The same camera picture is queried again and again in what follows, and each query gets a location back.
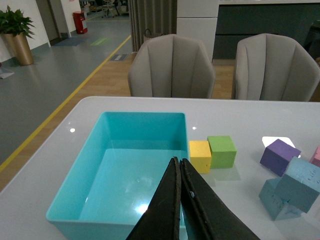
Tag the black appliance box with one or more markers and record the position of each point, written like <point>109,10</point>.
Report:
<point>312,41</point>

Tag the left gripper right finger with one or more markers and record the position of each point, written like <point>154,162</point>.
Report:
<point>206,216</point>

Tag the light blue foam cube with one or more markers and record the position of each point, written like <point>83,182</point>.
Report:
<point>300,184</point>
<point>277,208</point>

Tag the grey chair left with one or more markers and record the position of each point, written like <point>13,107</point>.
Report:
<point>172,66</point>

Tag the purple foam cube far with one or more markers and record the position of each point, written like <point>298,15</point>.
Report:
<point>277,156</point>

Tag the dark grey counter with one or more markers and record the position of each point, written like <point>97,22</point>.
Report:
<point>239,21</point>

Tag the green foam cube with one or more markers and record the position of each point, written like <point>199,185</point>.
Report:
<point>223,151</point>

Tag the grey chair right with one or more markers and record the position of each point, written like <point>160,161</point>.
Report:
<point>270,67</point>

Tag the potted green plant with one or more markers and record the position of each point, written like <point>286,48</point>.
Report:
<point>16,28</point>

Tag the red cabinet box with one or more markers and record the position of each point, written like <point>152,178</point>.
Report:
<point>80,22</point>

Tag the woven basket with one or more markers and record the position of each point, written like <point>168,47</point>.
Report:
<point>149,35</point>

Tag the grey curtain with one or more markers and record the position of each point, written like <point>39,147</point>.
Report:
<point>160,16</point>

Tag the pink foam cube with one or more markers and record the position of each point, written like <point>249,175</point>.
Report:
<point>315,159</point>

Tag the yellow foam cube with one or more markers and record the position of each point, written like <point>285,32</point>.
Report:
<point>200,155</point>

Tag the white pillar cabinet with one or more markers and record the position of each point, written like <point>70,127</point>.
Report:
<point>198,19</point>

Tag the turquoise plastic bin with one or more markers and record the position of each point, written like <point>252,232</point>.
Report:
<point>116,174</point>

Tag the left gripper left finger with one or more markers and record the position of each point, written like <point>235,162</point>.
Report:
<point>161,220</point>

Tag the grey chair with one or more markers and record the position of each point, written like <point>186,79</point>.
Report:
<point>270,67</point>
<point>172,66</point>

